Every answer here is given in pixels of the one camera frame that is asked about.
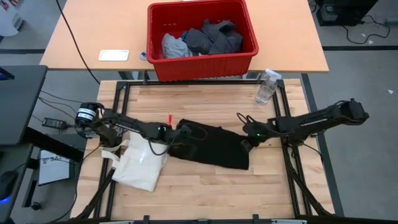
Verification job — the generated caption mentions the dark grey cargo shorts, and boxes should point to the dark grey cargo shorts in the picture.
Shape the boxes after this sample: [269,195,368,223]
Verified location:
[182,18,244,56]

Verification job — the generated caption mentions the white rounded object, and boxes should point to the white rounded object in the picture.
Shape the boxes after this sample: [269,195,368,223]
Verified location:
[0,0,25,37]

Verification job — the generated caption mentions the cream canvas tote bag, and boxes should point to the cream canvas tote bag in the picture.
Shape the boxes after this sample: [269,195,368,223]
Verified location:
[101,130,169,193]

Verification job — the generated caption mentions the white printed booklet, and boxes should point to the white printed booklet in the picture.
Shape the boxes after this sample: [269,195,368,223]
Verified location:
[37,149,76,187]

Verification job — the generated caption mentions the black aluminium table frame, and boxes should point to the black aluminium table frame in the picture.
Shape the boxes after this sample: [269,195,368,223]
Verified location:
[74,79,335,224]

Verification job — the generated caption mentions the dark grey flat panel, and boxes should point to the dark grey flat panel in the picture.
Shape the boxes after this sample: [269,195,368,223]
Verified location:
[0,64,49,146]

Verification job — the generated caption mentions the light grey garment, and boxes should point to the light grey garment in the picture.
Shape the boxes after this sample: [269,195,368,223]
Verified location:
[161,33,193,60]

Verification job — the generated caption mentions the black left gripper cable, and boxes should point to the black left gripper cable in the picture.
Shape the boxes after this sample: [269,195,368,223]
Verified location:
[147,136,175,156]

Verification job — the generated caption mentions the black support beam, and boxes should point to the black support beam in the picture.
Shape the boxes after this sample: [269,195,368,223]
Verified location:
[24,126,85,163]

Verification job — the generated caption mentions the light wooden desk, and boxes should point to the light wooden desk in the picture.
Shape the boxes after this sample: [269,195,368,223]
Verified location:
[40,0,330,74]

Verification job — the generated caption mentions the black floor cable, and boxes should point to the black floor cable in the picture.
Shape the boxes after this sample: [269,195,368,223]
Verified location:
[340,15,392,45]

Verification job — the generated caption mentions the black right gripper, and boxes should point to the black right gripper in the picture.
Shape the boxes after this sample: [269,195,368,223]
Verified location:
[241,121,274,151]

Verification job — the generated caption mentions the long black desk cable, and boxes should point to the long black desk cable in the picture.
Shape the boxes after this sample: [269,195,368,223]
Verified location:
[55,0,101,85]

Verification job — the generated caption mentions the clear plastic spray bottle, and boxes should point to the clear plastic spray bottle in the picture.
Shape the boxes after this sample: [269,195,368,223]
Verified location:
[254,68,283,106]

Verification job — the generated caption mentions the white rectangular pad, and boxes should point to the white rectangular pad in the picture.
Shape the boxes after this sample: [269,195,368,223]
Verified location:
[98,49,130,62]

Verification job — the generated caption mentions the black computer tower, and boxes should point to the black computer tower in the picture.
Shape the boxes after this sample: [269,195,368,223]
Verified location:
[315,0,379,27]

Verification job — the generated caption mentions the black t-shirt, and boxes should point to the black t-shirt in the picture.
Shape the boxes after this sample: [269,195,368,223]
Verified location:
[167,118,254,171]

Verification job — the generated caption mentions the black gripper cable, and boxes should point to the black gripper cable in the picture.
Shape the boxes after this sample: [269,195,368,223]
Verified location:
[236,112,253,125]
[147,136,175,156]

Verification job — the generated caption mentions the black computer mouse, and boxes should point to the black computer mouse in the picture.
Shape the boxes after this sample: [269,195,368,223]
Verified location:
[0,170,19,205]

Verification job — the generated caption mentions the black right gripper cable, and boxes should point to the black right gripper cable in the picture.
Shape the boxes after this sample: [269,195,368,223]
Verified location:
[236,112,253,125]

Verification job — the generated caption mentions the red plastic laundry bin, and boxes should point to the red plastic laundry bin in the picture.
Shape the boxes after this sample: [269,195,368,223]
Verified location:
[146,0,260,82]

